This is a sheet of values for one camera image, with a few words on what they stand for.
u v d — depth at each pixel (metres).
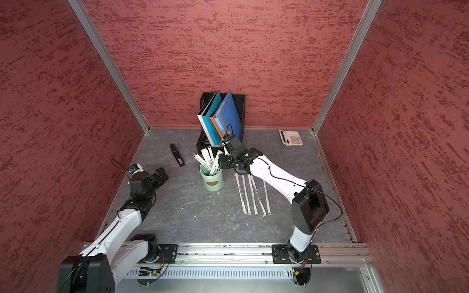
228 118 1.06
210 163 0.87
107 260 0.42
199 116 0.85
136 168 0.74
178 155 1.05
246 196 0.90
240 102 1.04
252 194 0.92
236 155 0.63
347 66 0.90
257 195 0.92
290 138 1.14
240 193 0.92
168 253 0.75
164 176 0.79
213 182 0.87
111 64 0.88
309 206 0.45
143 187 0.64
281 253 0.74
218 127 0.89
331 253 0.77
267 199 0.90
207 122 0.88
